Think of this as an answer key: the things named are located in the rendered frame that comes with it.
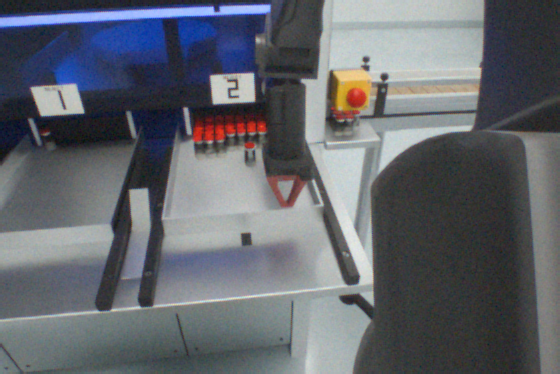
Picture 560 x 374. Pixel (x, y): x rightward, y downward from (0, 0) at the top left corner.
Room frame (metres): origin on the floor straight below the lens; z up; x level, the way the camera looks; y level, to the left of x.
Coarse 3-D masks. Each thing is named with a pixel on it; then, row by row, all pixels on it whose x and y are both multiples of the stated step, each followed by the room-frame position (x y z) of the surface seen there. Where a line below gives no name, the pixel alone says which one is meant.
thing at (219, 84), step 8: (216, 80) 0.73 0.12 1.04; (224, 80) 0.73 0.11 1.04; (240, 80) 0.73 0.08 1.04; (248, 80) 0.73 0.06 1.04; (216, 88) 0.73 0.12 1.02; (224, 88) 0.73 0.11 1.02; (240, 88) 0.73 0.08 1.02; (248, 88) 0.73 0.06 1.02; (216, 96) 0.73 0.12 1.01; (224, 96) 0.73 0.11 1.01; (240, 96) 0.73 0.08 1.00; (248, 96) 0.73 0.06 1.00
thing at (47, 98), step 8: (32, 88) 0.68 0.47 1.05; (40, 88) 0.68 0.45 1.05; (48, 88) 0.68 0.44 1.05; (56, 88) 0.68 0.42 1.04; (64, 88) 0.69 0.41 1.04; (72, 88) 0.69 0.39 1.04; (40, 96) 0.68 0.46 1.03; (48, 96) 0.68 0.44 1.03; (56, 96) 0.68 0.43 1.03; (64, 96) 0.69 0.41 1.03; (72, 96) 0.69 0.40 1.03; (40, 104) 0.68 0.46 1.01; (48, 104) 0.68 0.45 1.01; (56, 104) 0.68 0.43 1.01; (72, 104) 0.69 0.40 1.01; (80, 104) 0.69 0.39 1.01; (40, 112) 0.68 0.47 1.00; (48, 112) 0.68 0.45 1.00; (56, 112) 0.68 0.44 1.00; (64, 112) 0.68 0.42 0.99; (72, 112) 0.69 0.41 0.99; (80, 112) 0.69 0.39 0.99
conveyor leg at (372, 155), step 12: (384, 132) 0.94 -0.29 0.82; (372, 156) 0.93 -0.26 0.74; (372, 168) 0.93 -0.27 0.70; (360, 180) 0.96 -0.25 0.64; (372, 180) 0.93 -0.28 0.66; (360, 192) 0.94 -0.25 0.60; (360, 204) 0.94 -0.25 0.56; (360, 216) 0.93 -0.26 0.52; (360, 228) 0.93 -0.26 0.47; (360, 240) 0.93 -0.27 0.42
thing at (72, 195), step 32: (32, 160) 0.69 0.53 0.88; (64, 160) 0.69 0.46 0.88; (96, 160) 0.69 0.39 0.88; (128, 160) 0.69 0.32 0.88; (0, 192) 0.57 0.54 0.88; (32, 192) 0.57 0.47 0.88; (64, 192) 0.57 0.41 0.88; (96, 192) 0.57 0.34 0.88; (0, 224) 0.48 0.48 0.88; (32, 224) 0.48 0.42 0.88; (64, 224) 0.48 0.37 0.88; (96, 224) 0.44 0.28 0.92
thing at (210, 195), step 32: (192, 160) 0.68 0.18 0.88; (224, 160) 0.68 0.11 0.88; (256, 160) 0.68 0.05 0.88; (192, 192) 0.57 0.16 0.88; (224, 192) 0.57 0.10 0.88; (256, 192) 0.57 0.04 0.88; (288, 192) 0.57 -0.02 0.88; (192, 224) 0.46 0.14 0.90; (224, 224) 0.47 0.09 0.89; (256, 224) 0.48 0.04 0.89; (288, 224) 0.48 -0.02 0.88
